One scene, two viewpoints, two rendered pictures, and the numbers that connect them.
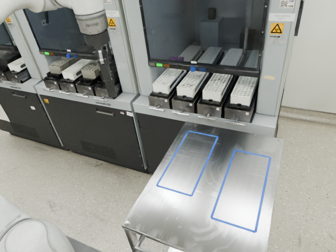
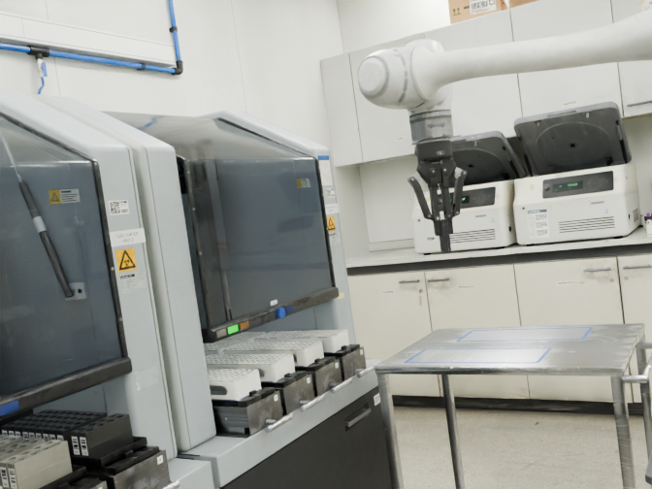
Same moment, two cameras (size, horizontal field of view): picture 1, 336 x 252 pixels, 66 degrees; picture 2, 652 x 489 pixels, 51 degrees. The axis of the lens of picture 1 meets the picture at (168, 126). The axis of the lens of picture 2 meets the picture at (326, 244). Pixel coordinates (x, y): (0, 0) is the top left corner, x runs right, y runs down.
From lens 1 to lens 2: 1.99 m
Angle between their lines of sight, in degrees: 86
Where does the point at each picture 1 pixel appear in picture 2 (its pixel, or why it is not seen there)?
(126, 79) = (155, 419)
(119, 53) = (142, 342)
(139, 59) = (184, 339)
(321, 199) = not seen: outside the picture
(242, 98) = (342, 334)
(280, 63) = (342, 271)
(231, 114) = (349, 366)
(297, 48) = not seen: hidden behind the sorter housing
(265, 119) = not seen: hidden behind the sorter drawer
